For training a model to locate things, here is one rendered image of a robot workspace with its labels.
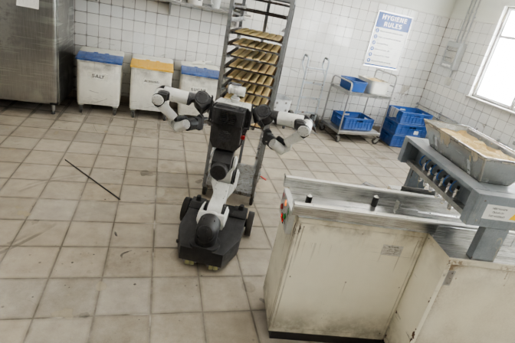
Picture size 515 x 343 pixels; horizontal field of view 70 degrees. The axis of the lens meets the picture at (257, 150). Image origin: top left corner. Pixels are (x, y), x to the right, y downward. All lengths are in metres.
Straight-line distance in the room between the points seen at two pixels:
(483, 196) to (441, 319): 0.72
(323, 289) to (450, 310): 0.63
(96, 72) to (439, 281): 4.41
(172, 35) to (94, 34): 1.05
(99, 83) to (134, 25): 1.02
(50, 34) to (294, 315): 3.97
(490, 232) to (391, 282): 0.58
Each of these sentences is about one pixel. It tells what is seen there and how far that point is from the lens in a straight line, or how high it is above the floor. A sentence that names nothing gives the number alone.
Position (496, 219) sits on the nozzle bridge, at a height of 1.07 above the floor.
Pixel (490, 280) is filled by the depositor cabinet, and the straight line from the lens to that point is 2.22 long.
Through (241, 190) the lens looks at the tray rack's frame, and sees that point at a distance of 3.42.
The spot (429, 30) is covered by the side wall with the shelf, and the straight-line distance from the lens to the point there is 7.09.
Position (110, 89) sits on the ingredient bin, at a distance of 5.22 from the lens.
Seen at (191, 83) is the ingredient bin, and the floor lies 0.58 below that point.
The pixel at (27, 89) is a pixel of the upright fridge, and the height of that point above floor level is 0.32.
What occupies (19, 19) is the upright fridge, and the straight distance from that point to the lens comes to 5.00.
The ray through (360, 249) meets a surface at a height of 0.70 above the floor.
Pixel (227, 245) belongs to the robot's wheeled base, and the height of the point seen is 0.17.
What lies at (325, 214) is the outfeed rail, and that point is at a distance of 1.87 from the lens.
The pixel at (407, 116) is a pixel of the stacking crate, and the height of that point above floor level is 0.54.
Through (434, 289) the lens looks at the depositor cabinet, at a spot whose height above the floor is 0.65.
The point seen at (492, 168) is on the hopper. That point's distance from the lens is 1.97.
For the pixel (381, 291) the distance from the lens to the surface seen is 2.26.
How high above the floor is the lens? 1.75
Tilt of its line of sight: 21 degrees down
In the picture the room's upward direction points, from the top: 12 degrees clockwise
